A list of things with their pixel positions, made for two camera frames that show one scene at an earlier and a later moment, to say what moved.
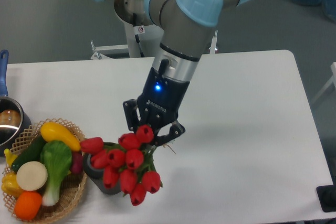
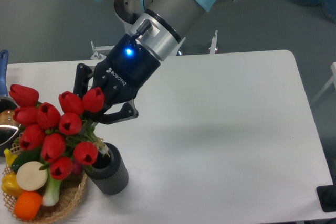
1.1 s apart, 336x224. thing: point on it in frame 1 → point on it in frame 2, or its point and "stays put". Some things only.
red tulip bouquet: [127, 163] → [61, 131]
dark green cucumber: [31, 153] stays put
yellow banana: [10, 156] stays put
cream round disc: [31, 176] stays put
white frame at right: [332, 80] stays put
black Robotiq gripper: [158, 106] → [124, 70]
